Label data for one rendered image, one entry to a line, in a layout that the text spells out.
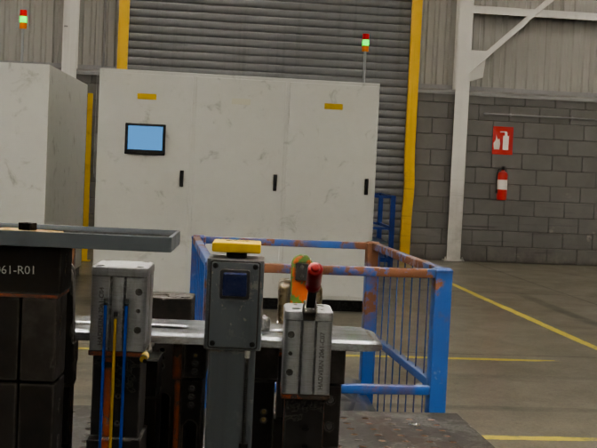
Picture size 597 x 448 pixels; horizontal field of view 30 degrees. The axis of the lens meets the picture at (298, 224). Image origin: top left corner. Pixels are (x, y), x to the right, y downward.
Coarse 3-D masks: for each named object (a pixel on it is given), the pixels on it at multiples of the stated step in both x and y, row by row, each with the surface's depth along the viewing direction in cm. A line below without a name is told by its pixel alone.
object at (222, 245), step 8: (216, 240) 139; (224, 240) 139; (232, 240) 140; (240, 240) 141; (248, 240) 141; (216, 248) 136; (224, 248) 136; (232, 248) 136; (240, 248) 136; (248, 248) 136; (256, 248) 136; (232, 256) 138; (240, 256) 138
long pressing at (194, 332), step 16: (80, 320) 174; (160, 320) 178; (176, 320) 179; (192, 320) 180; (80, 336) 163; (160, 336) 163; (176, 336) 163; (192, 336) 164; (272, 336) 165; (336, 336) 170; (352, 336) 171; (368, 336) 172
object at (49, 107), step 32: (0, 64) 926; (32, 64) 927; (0, 96) 927; (32, 96) 929; (64, 96) 1013; (0, 128) 928; (32, 128) 930; (64, 128) 1021; (0, 160) 930; (32, 160) 931; (64, 160) 1030; (0, 192) 931; (32, 192) 933; (64, 192) 1038; (64, 224) 1047
